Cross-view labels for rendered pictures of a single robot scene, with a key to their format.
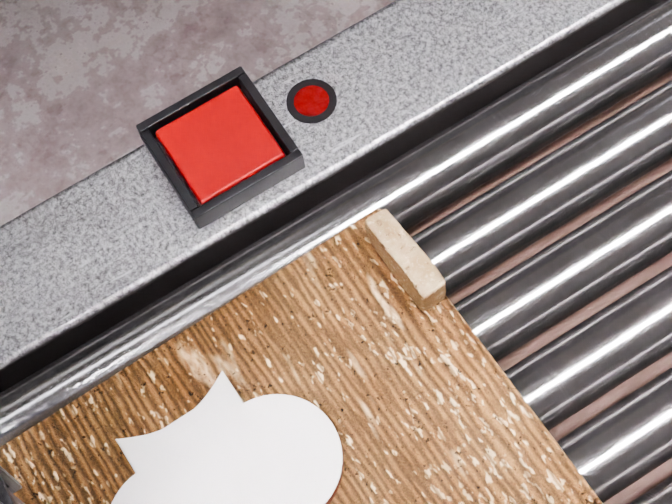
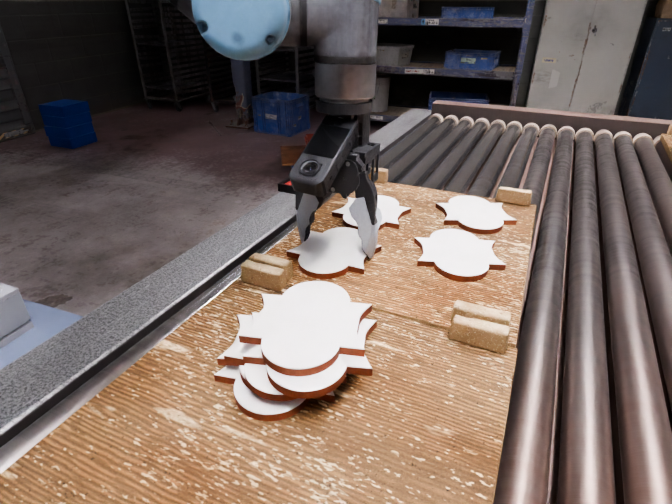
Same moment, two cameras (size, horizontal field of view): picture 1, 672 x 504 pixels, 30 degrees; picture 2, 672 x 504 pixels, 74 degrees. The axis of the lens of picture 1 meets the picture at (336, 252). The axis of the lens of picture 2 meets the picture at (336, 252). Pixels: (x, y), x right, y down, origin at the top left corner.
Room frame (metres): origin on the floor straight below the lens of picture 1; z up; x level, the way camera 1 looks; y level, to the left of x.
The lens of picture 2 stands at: (-0.32, 0.59, 1.25)
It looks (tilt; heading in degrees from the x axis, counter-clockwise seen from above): 29 degrees down; 318
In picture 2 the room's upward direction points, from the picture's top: straight up
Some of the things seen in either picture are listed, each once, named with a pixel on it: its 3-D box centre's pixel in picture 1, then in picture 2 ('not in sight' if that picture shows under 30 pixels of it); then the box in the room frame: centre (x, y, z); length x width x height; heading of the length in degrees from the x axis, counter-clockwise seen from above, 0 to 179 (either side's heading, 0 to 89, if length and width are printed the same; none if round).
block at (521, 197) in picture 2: not in sight; (513, 195); (0.02, -0.15, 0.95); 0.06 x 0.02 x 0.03; 24
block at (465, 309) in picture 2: not in sight; (480, 318); (-0.14, 0.21, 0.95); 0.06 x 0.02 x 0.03; 24
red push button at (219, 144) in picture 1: (220, 147); not in sight; (0.37, 0.06, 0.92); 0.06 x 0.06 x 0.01; 22
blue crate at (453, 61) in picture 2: not in sight; (472, 59); (2.47, -3.81, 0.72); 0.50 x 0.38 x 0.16; 20
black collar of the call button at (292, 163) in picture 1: (220, 146); (303, 184); (0.37, 0.06, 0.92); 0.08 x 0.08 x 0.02; 22
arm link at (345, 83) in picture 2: not in sight; (342, 82); (0.11, 0.19, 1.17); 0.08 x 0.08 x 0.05
